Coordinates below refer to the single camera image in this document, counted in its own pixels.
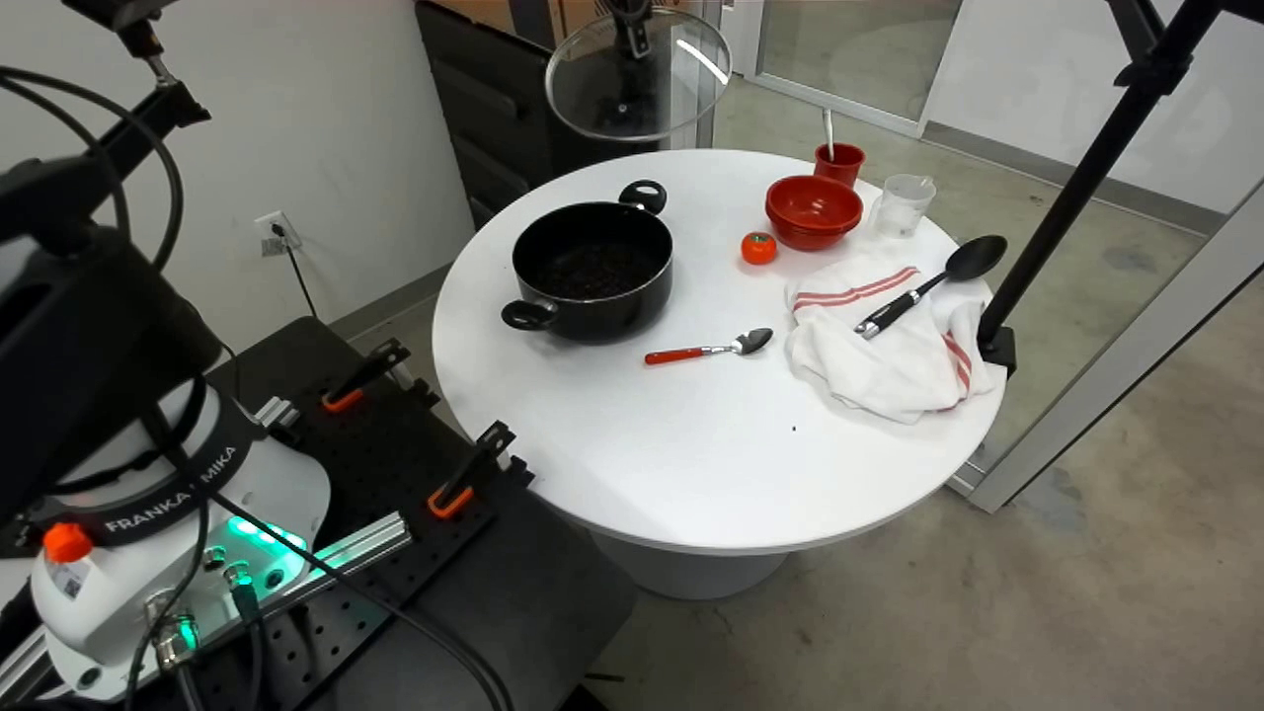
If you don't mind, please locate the black clamp orange tip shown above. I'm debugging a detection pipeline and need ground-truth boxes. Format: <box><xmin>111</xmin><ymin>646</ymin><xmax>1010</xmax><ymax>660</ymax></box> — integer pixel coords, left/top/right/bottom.
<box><xmin>320</xmin><ymin>340</ymin><xmax>406</xmax><ymax>414</ymax></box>

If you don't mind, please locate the glass pot lid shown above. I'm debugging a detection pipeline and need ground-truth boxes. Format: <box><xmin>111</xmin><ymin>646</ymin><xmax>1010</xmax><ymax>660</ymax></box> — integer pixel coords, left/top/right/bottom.
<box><xmin>544</xmin><ymin>0</ymin><xmax>730</xmax><ymax>140</ymax></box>

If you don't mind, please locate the black perforated mounting board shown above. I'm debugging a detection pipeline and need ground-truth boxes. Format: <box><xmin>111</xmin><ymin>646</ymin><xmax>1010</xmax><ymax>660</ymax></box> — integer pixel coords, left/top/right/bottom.
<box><xmin>76</xmin><ymin>310</ymin><xmax>638</xmax><ymax>711</ymax></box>

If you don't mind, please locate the wall power outlet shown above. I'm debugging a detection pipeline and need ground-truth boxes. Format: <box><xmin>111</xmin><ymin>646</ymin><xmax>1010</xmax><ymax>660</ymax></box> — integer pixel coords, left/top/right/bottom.
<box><xmin>252</xmin><ymin>210</ymin><xmax>302</xmax><ymax>256</ymax></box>

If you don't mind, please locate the red mug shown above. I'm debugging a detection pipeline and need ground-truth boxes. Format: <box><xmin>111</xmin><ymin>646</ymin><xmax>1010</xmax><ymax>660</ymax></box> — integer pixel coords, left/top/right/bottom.
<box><xmin>813</xmin><ymin>140</ymin><xmax>867</xmax><ymax>186</ymax></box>

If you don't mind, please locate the small orange tomato toy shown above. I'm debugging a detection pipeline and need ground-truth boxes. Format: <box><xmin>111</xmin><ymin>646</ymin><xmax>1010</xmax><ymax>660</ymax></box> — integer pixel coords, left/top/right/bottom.
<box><xmin>740</xmin><ymin>233</ymin><xmax>779</xmax><ymax>265</ymax></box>

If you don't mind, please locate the black tripod stand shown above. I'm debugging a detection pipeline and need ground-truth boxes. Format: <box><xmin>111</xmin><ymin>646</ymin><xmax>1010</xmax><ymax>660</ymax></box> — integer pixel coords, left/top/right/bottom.
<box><xmin>977</xmin><ymin>0</ymin><xmax>1264</xmax><ymax>368</ymax></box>

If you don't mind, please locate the red handled metal spoon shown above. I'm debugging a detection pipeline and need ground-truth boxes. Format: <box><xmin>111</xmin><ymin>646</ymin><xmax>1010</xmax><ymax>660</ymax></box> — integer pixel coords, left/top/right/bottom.
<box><xmin>643</xmin><ymin>326</ymin><xmax>776</xmax><ymax>368</ymax></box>

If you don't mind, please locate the black cable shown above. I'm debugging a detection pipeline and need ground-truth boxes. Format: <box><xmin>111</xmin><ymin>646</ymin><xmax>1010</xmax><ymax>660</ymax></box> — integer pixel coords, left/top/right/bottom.
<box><xmin>0</xmin><ymin>61</ymin><xmax>189</xmax><ymax>281</ymax></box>

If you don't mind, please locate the white red striped cloth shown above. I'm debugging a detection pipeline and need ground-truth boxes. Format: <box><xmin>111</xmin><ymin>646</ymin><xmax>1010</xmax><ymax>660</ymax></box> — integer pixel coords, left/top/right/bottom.
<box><xmin>787</xmin><ymin>260</ymin><xmax>1004</xmax><ymax>421</ymax></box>

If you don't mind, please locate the black cooking pot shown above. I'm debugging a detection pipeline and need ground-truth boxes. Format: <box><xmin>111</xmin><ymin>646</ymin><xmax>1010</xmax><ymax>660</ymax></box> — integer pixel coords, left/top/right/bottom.
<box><xmin>503</xmin><ymin>179</ymin><xmax>677</xmax><ymax>343</ymax></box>

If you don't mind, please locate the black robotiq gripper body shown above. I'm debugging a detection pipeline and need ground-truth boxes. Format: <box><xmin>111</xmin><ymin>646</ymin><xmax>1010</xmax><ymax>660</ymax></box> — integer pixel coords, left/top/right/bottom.
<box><xmin>605</xmin><ymin>0</ymin><xmax>651</xmax><ymax>59</ymax></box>

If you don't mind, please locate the clear plastic cup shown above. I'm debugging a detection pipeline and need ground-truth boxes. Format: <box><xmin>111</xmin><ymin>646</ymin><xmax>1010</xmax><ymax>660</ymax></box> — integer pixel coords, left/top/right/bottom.
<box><xmin>876</xmin><ymin>175</ymin><xmax>938</xmax><ymax>236</ymax></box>

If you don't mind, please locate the red bowl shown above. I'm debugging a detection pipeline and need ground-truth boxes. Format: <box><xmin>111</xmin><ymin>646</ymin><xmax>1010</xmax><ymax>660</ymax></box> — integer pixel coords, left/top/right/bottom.
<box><xmin>765</xmin><ymin>175</ymin><xmax>867</xmax><ymax>251</ymax></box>

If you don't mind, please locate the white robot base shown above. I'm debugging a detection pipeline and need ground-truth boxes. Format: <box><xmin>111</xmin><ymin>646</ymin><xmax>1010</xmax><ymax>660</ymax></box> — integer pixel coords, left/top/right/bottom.
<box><xmin>22</xmin><ymin>384</ymin><xmax>331</xmax><ymax>703</ymax></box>

